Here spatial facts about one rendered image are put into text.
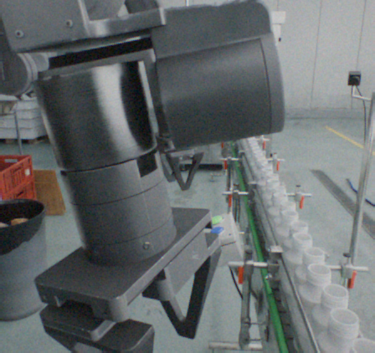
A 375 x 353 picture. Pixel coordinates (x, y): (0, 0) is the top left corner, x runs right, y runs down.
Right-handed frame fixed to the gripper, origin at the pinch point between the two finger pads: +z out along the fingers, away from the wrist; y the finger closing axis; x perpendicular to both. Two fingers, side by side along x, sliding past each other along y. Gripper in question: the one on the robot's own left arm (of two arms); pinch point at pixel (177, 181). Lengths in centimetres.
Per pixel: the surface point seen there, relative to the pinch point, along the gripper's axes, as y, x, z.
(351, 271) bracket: -13.2, -31.9, 23.1
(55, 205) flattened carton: 310, 5, 104
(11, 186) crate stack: 268, 39, 66
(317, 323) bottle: -25.3, -10.4, 18.5
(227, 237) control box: 4.8, -13.0, 17.3
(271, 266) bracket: -4.6, -18.1, 21.8
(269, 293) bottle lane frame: -2.5, -18.9, 30.0
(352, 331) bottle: -32.0, -9.8, 14.8
